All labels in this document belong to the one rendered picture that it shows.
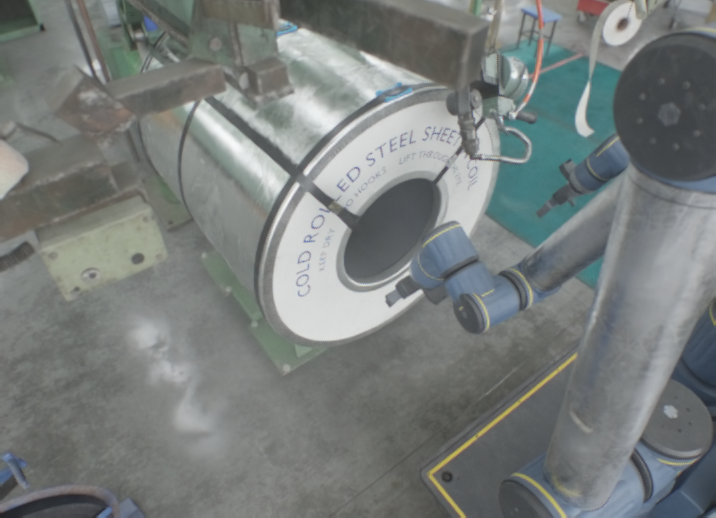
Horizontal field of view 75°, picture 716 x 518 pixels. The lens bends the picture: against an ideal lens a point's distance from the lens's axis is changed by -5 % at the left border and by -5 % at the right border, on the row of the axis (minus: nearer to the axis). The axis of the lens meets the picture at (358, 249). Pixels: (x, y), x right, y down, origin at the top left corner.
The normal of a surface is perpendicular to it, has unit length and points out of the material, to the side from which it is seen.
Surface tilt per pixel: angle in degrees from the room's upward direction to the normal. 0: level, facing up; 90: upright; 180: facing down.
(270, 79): 90
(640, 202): 92
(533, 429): 0
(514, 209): 0
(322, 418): 0
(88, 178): 90
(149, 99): 90
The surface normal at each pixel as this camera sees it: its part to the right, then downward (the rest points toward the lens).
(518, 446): 0.00, -0.70
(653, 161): -0.85, 0.45
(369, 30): -0.63, 0.55
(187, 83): 0.60, 0.57
